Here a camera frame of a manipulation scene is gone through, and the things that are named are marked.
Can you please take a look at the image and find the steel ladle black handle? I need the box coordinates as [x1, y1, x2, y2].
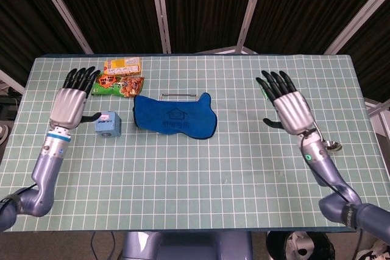
[313, 121, 343, 153]

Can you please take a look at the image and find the metal wire rack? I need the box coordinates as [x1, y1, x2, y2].
[158, 91, 199, 102]

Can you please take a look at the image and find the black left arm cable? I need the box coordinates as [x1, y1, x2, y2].
[0, 183, 38, 203]

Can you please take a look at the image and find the blue microfibre towel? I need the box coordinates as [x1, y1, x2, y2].
[132, 92, 219, 141]

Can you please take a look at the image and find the blue-grey robot torso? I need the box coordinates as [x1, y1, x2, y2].
[121, 231, 254, 260]

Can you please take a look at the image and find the green orange snack bag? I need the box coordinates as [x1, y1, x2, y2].
[90, 72, 145, 100]

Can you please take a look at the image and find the green grid cutting mat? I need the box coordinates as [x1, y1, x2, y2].
[0, 54, 381, 233]

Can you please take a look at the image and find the yellow snack box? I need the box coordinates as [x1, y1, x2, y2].
[103, 57, 143, 77]

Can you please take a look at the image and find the green foil sachet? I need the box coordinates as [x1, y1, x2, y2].
[257, 78, 271, 102]

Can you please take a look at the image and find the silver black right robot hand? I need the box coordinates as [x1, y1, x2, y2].
[255, 70, 316, 136]

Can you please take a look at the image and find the light blue cube box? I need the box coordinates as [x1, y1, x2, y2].
[94, 110, 122, 139]

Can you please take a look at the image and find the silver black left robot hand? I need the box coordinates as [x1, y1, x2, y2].
[48, 65, 103, 130]

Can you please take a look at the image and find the dark pleated curtain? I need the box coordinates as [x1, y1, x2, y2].
[0, 0, 390, 102]

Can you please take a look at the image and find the white aluminium frame post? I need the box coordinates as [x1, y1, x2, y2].
[31, 0, 94, 55]
[324, 0, 390, 56]
[236, 0, 268, 51]
[148, 0, 172, 54]

